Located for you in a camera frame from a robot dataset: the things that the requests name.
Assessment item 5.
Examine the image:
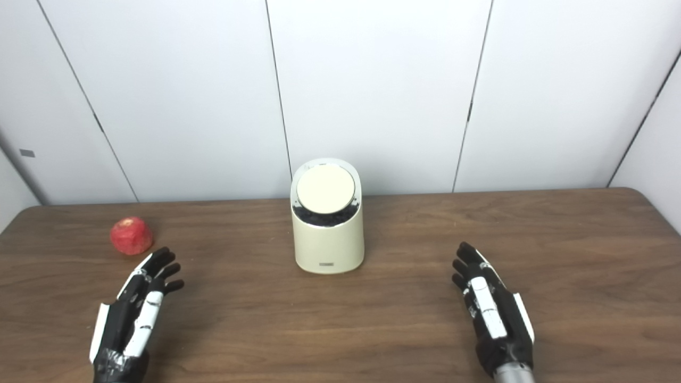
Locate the cream round bin lid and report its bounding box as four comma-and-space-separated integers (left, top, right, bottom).
296, 164, 356, 214

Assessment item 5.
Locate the red apple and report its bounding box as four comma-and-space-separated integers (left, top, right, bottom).
110, 217, 154, 256

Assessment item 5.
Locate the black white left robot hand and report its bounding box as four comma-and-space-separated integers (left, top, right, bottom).
89, 247, 185, 383

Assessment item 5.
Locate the cream-colored bin body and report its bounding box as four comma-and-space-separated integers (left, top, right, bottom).
290, 157, 366, 275

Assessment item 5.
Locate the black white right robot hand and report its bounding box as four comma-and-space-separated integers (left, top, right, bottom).
451, 242, 535, 374

